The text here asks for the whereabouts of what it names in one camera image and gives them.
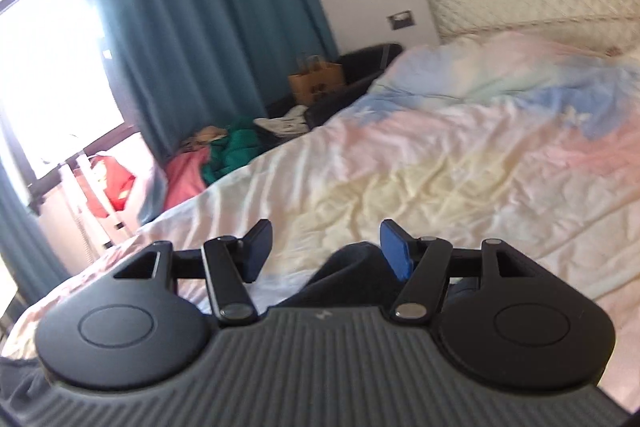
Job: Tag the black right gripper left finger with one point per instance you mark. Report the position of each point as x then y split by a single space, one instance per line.
231 263

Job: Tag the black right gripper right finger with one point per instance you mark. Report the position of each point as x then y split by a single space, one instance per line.
421 265

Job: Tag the black garment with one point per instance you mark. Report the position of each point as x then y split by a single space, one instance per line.
151 317

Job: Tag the pink cloth pile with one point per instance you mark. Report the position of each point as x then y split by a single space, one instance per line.
184 179

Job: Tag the light blue cloth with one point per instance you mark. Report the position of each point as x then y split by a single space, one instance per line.
148 195

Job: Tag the white garment steamer stand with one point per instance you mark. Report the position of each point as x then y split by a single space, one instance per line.
100 225

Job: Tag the green garment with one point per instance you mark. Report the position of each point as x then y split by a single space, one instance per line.
237 148

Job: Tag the beige crumpled cloth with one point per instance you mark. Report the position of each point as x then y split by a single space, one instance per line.
202 138

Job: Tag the pastel bed duvet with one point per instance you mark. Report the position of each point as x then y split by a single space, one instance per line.
511 136

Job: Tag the red garment on hanger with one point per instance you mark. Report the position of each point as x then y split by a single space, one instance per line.
115 180

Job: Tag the white cloth on chair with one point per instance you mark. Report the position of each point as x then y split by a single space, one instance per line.
288 126

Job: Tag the black armchair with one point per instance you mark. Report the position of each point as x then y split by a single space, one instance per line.
360 69

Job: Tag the teal left curtain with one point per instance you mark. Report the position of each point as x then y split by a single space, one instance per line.
29 256

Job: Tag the teal curtain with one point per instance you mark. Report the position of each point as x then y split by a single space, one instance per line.
29 256
181 65

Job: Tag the brown paper bag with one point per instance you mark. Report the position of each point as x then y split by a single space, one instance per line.
315 79

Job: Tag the teal right curtain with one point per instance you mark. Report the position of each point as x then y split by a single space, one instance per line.
181 65

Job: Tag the window with black frame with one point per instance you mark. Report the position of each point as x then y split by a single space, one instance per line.
56 98

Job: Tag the wall power socket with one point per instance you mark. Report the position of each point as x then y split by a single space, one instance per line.
401 20

